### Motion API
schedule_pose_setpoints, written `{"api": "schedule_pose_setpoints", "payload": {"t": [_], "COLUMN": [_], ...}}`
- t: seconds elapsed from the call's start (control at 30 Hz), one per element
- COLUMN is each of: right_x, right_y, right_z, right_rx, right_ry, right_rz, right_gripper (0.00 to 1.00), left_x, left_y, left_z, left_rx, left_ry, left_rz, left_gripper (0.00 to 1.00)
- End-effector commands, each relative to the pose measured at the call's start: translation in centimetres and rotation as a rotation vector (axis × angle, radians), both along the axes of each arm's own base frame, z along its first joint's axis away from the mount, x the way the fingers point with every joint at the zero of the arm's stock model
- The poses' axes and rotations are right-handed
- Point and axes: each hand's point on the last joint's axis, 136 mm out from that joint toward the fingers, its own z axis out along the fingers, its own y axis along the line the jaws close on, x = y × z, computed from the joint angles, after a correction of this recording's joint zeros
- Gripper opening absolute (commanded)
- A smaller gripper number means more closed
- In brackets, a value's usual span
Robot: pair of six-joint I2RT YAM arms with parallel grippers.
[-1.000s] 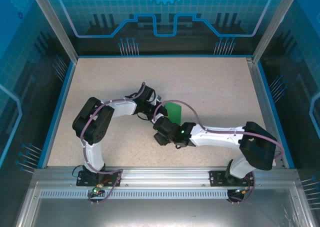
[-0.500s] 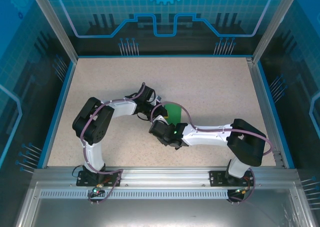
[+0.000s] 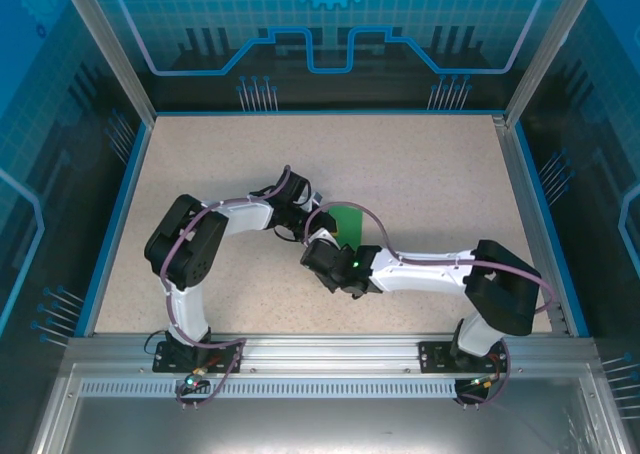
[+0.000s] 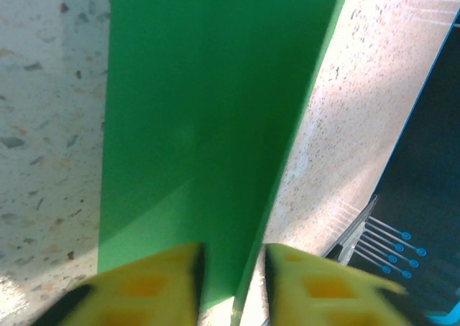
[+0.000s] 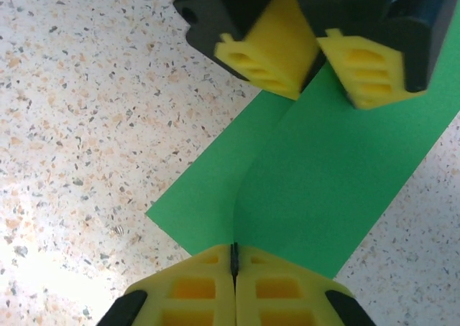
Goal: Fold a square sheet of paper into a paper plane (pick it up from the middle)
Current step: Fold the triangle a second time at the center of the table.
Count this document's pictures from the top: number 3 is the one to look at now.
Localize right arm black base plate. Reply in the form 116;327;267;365
417;337;511;375

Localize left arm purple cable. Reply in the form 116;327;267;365
160;164;294;411

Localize aluminium side rail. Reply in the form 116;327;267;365
492;114;571;336

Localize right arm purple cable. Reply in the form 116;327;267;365
303;202;555;409

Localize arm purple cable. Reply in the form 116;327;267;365
303;202;555;409
160;164;294;411

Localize aluminium mounting rail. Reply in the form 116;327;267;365
64;332;601;375

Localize aluminium frame post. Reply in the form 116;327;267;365
503;0;604;128
55;0;157;125

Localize slotted cable duct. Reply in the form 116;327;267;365
78;378;464;399

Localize cable plug with green light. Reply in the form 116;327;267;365
182;366;209;393
467;371;502;389

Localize green square paper sheet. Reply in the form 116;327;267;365
327;204;365;250

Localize aluminium tray frame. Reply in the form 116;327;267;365
27;362;631;454

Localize blue table edge trim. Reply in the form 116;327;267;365
513;123;591;338
74;121;154;338

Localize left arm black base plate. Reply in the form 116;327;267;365
151;338;245;375

